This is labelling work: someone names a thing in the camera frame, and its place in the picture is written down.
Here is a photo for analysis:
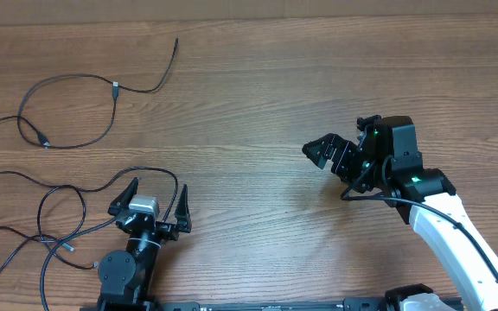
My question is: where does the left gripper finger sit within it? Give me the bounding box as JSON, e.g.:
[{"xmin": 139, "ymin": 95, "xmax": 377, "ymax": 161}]
[
  {"xmin": 175, "ymin": 184, "xmax": 192, "ymax": 233},
  {"xmin": 107, "ymin": 177, "xmax": 139, "ymax": 216}
]

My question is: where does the long black USB cable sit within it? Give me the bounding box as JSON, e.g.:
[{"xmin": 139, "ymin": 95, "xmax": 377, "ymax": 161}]
[{"xmin": 0, "ymin": 166, "xmax": 180, "ymax": 271}]

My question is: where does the short black USB cable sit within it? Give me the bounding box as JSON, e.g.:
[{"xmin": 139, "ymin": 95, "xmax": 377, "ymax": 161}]
[{"xmin": 0, "ymin": 185, "xmax": 88, "ymax": 293}]

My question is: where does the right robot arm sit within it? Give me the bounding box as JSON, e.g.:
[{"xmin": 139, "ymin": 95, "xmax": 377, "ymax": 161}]
[{"xmin": 302, "ymin": 115, "xmax": 498, "ymax": 310}]

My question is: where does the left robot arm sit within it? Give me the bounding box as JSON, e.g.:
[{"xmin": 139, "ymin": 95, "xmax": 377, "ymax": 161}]
[{"xmin": 96, "ymin": 178, "xmax": 192, "ymax": 311}]

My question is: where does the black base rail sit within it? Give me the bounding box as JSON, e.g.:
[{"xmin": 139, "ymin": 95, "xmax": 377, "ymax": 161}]
[{"xmin": 158, "ymin": 298, "xmax": 388, "ymax": 311}]

